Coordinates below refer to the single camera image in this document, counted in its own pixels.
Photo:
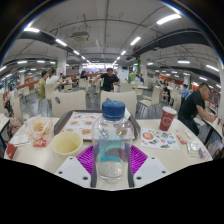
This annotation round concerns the dark brown food tray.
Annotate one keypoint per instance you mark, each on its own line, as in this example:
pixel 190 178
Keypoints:
pixel 59 125

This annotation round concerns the cream paper cup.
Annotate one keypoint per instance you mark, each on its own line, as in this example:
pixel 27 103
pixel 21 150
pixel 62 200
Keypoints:
pixel 66 145

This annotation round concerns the ceiling air conditioner unit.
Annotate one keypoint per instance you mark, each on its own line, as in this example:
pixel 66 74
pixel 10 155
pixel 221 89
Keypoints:
pixel 80 36

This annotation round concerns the red paper drink cup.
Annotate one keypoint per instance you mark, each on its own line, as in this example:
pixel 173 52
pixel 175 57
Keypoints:
pixel 167 119

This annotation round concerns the beige chair with round hole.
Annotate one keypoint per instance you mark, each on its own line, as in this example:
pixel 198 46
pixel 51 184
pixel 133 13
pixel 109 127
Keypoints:
pixel 71 103
pixel 125 98

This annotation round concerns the clear plastic packet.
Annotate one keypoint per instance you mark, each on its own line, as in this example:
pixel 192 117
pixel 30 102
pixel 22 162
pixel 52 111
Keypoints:
pixel 194 149

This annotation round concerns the red wallet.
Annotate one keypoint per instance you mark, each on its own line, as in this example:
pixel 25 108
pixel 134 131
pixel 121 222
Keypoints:
pixel 11 150

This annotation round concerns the white paper napkin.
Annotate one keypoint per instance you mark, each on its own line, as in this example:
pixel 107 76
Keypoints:
pixel 127 114

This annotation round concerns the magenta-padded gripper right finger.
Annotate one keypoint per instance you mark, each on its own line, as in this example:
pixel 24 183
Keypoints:
pixel 151 171

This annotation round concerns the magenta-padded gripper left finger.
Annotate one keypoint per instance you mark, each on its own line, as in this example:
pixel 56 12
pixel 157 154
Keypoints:
pixel 71 171

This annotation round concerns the person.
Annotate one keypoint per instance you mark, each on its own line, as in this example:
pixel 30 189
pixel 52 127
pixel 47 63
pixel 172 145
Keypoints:
pixel 42 86
pixel 191 106
pixel 108 81
pixel 52 79
pixel 12 92
pixel 184 91
pixel 165 92

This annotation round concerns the small red sauce packet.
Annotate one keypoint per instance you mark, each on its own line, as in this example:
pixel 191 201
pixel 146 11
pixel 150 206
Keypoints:
pixel 40 143

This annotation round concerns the clear plastic food bag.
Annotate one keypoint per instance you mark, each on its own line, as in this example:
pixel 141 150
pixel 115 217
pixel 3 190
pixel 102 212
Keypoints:
pixel 39 127

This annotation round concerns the neighbouring white table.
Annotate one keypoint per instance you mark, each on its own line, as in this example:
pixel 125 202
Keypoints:
pixel 3 121
pixel 213 125

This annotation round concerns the white paper card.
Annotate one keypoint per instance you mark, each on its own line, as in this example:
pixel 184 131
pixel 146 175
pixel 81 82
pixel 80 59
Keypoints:
pixel 19 140

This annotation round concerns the ceiling lights group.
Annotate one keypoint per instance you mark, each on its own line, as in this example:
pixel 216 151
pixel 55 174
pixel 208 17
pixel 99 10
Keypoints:
pixel 168 19

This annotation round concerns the small red wrapper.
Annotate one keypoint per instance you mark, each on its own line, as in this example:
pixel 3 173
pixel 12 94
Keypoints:
pixel 181 139

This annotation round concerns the colourful sticker sheet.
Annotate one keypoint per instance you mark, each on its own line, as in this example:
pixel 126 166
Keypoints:
pixel 158 139

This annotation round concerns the far beige chairs group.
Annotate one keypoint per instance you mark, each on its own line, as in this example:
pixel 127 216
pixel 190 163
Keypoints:
pixel 155 95

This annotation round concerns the clear blue-capped water bottle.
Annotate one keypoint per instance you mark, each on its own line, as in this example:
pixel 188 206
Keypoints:
pixel 112 146

